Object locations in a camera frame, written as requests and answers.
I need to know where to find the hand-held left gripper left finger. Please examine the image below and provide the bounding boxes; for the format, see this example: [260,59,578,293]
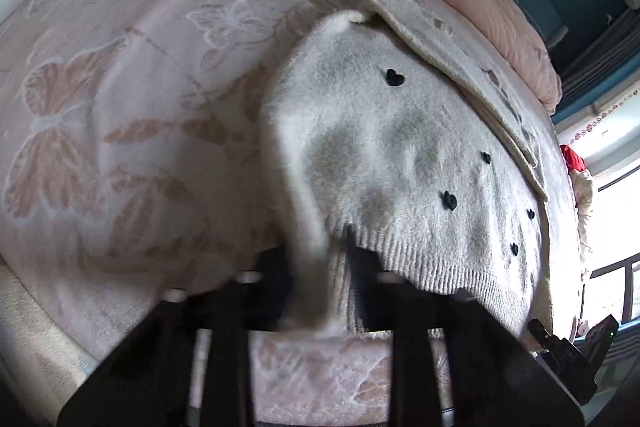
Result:
[56,243,301,427]

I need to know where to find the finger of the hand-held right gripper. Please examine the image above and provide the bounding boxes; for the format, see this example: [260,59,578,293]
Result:
[527,318,557,354]

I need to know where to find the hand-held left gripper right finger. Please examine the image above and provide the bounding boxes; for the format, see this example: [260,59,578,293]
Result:
[345,227,585,427]

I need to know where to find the white fuzzy heart-button cardigan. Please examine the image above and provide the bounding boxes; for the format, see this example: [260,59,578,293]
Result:
[259,0,557,344]

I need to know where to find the red and white plush toy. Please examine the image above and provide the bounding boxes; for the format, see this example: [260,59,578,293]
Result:
[558,144,597,269]

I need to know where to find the pink butterfly print blanket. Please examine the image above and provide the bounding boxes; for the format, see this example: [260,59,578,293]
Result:
[0,0,585,414]

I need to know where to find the beige bed sheet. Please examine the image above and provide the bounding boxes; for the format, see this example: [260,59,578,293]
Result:
[0,257,98,425]

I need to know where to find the pink quilt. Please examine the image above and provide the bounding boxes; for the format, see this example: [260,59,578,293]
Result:
[299,0,562,114]

